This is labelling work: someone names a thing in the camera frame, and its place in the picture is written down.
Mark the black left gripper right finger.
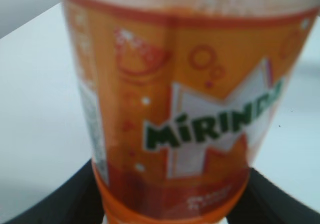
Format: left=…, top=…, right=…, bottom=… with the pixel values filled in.
left=226, top=168, right=320, bottom=224

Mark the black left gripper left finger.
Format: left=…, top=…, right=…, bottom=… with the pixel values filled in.
left=6, top=160, right=105, bottom=224

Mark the orange soda plastic bottle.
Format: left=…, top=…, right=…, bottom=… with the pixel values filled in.
left=62, top=0, right=320, bottom=224

